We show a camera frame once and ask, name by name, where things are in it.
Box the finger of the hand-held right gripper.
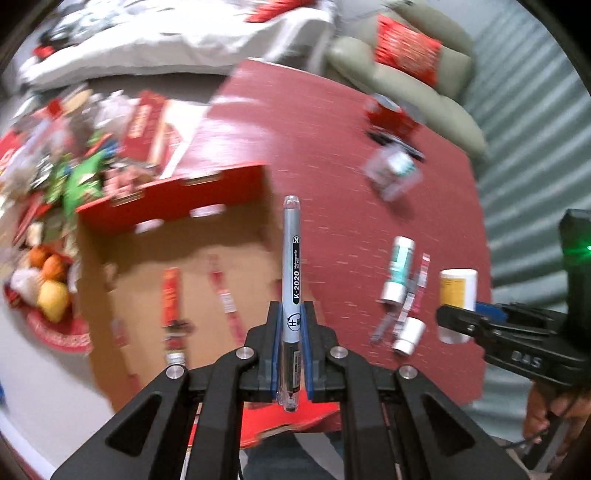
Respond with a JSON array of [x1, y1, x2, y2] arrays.
[[475, 301, 511, 324], [436, 305, 491, 346]]

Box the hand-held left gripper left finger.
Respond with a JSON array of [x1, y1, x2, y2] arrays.
[[51, 300, 282, 480]]

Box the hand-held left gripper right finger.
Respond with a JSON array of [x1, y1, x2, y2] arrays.
[[302, 300, 529, 480]]

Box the white bottle yellow label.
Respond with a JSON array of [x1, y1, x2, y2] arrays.
[[438, 269, 478, 344]]

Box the grey grip clear pen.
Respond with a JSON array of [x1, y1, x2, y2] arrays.
[[368, 313, 395, 346]]

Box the red pen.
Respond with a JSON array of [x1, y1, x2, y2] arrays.
[[207, 264, 247, 344]]

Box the orange red tube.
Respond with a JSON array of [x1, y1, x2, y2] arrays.
[[161, 267, 182, 326]]

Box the clear plastic container green label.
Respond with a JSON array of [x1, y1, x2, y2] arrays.
[[362, 143, 423, 201]]

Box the silver marker pen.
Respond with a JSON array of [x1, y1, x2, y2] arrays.
[[277, 195, 303, 414]]

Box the red cardboard box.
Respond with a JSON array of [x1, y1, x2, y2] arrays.
[[76, 161, 342, 448]]

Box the person's right hand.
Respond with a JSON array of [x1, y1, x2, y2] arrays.
[[524, 383, 583, 457]]

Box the small white bottle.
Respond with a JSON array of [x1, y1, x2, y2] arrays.
[[392, 316, 426, 356]]

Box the clear barrel pen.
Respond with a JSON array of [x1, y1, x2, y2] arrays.
[[401, 253, 431, 319]]

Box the green white glue stick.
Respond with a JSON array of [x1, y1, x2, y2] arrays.
[[381, 236, 415, 305]]

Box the red fruit plate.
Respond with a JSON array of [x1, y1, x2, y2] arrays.
[[4, 244, 93, 354]]

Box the black pen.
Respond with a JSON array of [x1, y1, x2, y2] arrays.
[[367, 131, 426, 161]]

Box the yellow lemon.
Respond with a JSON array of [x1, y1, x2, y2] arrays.
[[37, 281, 72, 324]]

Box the beige sofa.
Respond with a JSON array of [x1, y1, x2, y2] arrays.
[[325, 0, 488, 158]]

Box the orange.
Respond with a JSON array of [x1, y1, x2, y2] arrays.
[[30, 247, 68, 282]]

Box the pile of snack packets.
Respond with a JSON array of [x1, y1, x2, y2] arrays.
[[0, 88, 158, 245]]

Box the red patterned cushion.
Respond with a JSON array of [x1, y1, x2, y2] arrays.
[[374, 14, 444, 86]]

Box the long red gift box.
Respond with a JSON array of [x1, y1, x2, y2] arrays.
[[122, 90, 169, 167]]

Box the white bedding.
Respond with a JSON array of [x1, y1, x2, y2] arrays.
[[18, 0, 335, 88]]

